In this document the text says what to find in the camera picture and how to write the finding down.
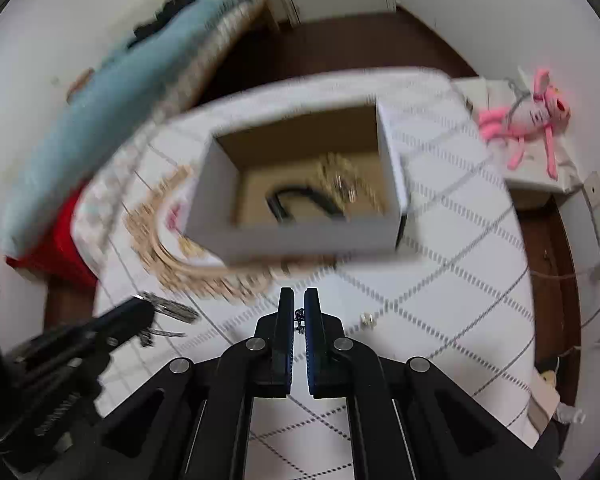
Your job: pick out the pink plush toy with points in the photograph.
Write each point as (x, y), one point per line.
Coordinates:
(532, 112)

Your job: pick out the white cardboard box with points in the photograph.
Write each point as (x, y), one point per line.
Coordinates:
(215, 220)

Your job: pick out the small silver earring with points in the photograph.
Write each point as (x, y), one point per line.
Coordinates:
(366, 319)

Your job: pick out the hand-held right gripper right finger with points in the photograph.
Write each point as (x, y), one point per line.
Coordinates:
(312, 345)

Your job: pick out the silver hair clip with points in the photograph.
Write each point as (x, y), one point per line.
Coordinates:
(160, 334)
(172, 308)

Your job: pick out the light blue pillow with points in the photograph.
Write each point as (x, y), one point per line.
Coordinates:
(105, 110)

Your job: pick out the dark beaded earring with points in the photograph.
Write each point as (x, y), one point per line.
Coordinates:
(299, 321)

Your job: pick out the white nightstand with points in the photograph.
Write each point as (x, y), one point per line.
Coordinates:
(530, 170)

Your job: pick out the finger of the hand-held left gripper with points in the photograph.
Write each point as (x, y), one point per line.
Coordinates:
(115, 322)

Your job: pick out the white wall socket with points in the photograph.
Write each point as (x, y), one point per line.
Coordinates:
(595, 190)

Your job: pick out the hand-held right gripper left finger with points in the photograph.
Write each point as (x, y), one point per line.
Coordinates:
(286, 345)

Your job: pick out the red cloth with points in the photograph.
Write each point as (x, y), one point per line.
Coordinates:
(65, 245)

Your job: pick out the black cloth item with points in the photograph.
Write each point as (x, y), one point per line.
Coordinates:
(162, 15)

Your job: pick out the white quilted table cloth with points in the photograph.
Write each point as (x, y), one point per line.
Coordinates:
(455, 260)

